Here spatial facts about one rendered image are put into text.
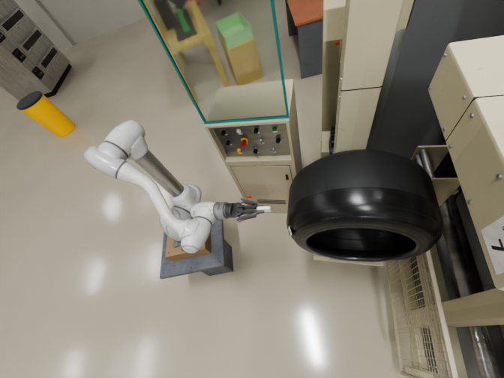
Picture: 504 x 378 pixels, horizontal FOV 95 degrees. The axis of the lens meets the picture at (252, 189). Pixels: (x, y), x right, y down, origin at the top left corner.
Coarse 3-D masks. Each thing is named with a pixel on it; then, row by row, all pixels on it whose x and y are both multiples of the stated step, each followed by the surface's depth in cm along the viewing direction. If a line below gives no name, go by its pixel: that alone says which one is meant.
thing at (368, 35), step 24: (360, 0) 59; (384, 0) 58; (360, 24) 63; (384, 24) 63; (360, 48) 69; (384, 48) 68; (360, 72) 75; (384, 72) 74; (360, 96) 82; (336, 120) 105; (360, 120) 91; (336, 144) 105; (360, 144) 102
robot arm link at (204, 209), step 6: (198, 204) 122; (204, 204) 120; (210, 204) 119; (192, 210) 122; (198, 210) 118; (204, 210) 117; (210, 210) 117; (192, 216) 123; (198, 216) 115; (204, 216) 115; (210, 216) 116; (210, 222) 116
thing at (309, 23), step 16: (288, 0) 332; (304, 0) 319; (320, 0) 308; (288, 16) 404; (304, 16) 295; (320, 16) 286; (288, 32) 428; (304, 32) 301; (320, 32) 302; (304, 48) 318; (320, 48) 319; (304, 64) 337; (320, 64) 338
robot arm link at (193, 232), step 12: (120, 168) 111; (132, 168) 114; (132, 180) 114; (144, 180) 115; (156, 192) 114; (156, 204) 112; (168, 216) 110; (180, 228) 109; (192, 228) 108; (204, 228) 111; (192, 240) 106; (204, 240) 110; (192, 252) 109
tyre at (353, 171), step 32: (320, 160) 93; (352, 160) 85; (384, 160) 82; (320, 192) 85; (352, 192) 78; (384, 192) 76; (416, 192) 77; (288, 224) 101; (320, 224) 85; (352, 224) 80; (384, 224) 77; (416, 224) 76; (352, 256) 114; (384, 256) 107
